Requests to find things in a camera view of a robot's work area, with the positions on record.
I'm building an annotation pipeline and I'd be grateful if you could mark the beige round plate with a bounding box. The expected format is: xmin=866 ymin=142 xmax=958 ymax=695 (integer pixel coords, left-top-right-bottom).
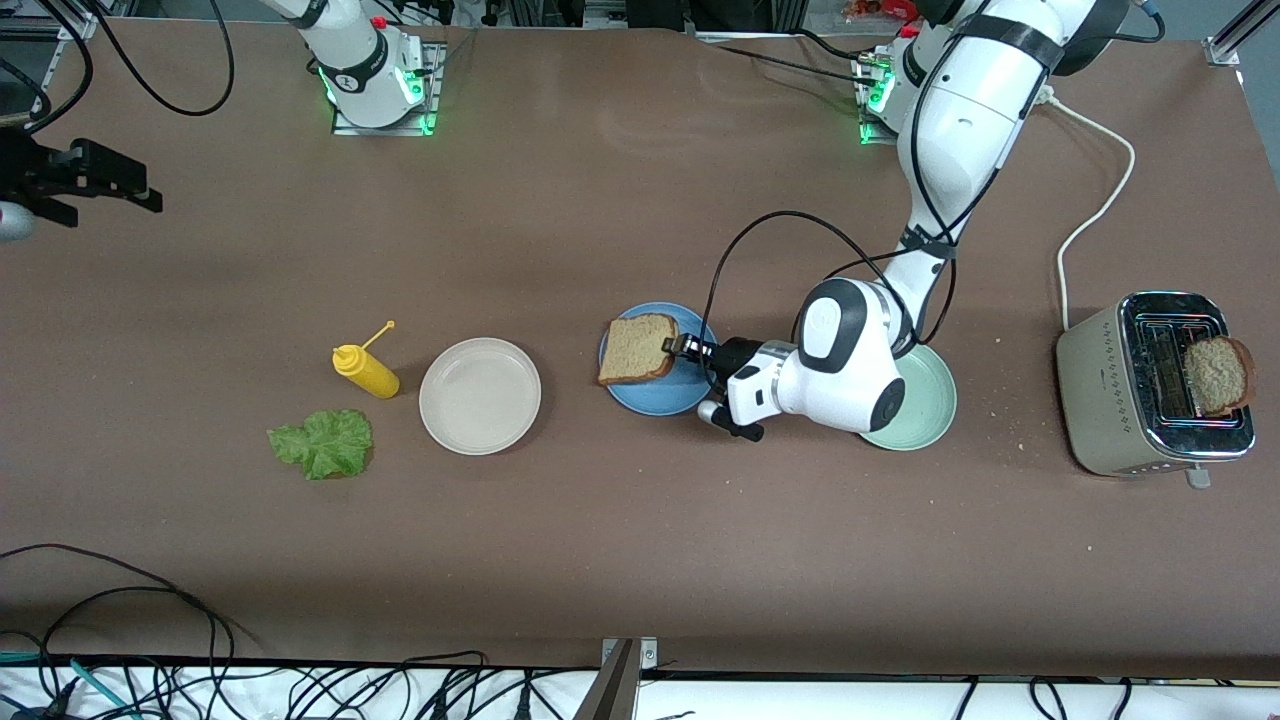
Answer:
xmin=419 ymin=337 xmax=542 ymax=457

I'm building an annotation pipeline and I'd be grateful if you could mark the black base supply cable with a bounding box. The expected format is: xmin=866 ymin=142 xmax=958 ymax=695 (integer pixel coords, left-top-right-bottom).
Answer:
xmin=700 ymin=30 xmax=881 ymax=87

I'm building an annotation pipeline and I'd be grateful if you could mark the green lettuce leaf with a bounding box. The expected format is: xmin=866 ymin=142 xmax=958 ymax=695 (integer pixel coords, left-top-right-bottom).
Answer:
xmin=267 ymin=409 xmax=374 ymax=481

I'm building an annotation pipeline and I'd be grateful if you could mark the brown bread slice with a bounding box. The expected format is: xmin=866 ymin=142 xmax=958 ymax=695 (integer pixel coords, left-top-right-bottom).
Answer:
xmin=598 ymin=313 xmax=682 ymax=387
xmin=1184 ymin=336 xmax=1257 ymax=419

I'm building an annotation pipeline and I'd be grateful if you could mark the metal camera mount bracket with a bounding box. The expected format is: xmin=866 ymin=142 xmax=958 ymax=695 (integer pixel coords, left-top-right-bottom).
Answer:
xmin=575 ymin=637 xmax=659 ymax=720

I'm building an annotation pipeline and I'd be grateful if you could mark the white toaster power cord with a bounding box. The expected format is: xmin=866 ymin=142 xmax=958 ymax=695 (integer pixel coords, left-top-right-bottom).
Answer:
xmin=1030 ymin=84 xmax=1138 ymax=332

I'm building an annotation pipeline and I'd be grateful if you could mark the black looping cable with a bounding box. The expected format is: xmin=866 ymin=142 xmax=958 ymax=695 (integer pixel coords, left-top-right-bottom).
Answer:
xmin=0 ymin=545 xmax=237 ymax=720

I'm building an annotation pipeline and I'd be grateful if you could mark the light green round plate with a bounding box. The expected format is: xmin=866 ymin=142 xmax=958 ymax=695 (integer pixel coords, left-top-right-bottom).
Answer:
xmin=858 ymin=343 xmax=958 ymax=452

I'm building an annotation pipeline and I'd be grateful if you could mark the teal cable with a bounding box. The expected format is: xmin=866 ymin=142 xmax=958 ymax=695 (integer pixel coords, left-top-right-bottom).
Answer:
xmin=0 ymin=650 xmax=143 ymax=720

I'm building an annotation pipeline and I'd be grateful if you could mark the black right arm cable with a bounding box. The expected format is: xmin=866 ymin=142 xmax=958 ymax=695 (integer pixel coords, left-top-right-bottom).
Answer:
xmin=88 ymin=0 xmax=237 ymax=117

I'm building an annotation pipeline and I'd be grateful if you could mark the beige chrome toaster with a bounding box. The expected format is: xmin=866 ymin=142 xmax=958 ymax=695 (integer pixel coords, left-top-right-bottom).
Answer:
xmin=1055 ymin=290 xmax=1258 ymax=491

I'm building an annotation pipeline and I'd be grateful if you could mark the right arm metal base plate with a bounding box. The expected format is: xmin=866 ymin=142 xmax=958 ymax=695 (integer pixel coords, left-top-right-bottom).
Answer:
xmin=332 ymin=42 xmax=447 ymax=137

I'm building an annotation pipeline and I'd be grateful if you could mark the aluminium frame profile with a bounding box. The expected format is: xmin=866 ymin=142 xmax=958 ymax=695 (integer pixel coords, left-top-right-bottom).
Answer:
xmin=0 ymin=0 xmax=97 ymax=43
xmin=1205 ymin=0 xmax=1280 ymax=67

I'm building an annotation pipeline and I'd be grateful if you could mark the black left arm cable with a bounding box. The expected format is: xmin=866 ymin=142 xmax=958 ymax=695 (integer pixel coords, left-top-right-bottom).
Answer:
xmin=704 ymin=10 xmax=1167 ymax=401

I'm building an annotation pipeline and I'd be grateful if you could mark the blue round plate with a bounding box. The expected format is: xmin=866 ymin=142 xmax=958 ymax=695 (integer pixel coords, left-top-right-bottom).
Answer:
xmin=599 ymin=302 xmax=723 ymax=417

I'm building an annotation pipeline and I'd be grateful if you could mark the yellow mustard squeeze bottle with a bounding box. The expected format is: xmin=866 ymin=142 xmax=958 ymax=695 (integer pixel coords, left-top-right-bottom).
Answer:
xmin=332 ymin=320 xmax=401 ymax=400

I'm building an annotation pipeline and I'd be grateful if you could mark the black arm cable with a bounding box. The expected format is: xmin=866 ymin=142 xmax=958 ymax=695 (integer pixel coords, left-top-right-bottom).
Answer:
xmin=88 ymin=0 xmax=237 ymax=117
xmin=704 ymin=10 xmax=1167 ymax=401

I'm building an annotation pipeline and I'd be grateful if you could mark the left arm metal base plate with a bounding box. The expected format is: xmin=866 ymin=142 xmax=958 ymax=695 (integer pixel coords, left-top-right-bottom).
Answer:
xmin=857 ymin=45 xmax=906 ymax=147

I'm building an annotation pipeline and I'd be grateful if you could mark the black cable bundle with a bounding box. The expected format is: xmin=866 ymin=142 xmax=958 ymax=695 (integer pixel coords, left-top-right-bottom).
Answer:
xmin=150 ymin=650 xmax=601 ymax=720

